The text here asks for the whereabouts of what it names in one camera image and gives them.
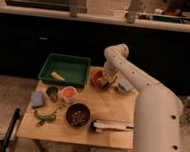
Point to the white box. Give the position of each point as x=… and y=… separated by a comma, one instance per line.
x=124, y=82

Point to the dark brown bowl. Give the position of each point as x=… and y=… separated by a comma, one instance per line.
x=78, y=115

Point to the small metal cup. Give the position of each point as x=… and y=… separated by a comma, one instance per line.
x=52, y=93

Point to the red bowl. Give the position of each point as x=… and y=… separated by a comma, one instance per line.
x=95, y=80

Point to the yellow corn piece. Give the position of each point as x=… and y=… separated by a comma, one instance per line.
x=55, y=75

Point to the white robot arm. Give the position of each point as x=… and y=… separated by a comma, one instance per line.
x=157, y=108

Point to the green plastic tray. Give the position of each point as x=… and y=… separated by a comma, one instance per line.
x=75, y=70

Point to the black tripod leg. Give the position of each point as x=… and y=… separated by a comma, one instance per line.
x=16, y=116

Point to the green leafy vegetable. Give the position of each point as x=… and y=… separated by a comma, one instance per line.
x=120, y=89

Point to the orange filled cup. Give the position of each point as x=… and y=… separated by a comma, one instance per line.
x=68, y=94

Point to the black and white brush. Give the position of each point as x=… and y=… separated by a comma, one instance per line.
x=99, y=126

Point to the blue sponge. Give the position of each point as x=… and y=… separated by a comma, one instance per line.
x=37, y=99

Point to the green chili pepper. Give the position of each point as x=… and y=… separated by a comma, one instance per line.
x=44, y=118

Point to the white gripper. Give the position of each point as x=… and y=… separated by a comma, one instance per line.
x=109, y=74

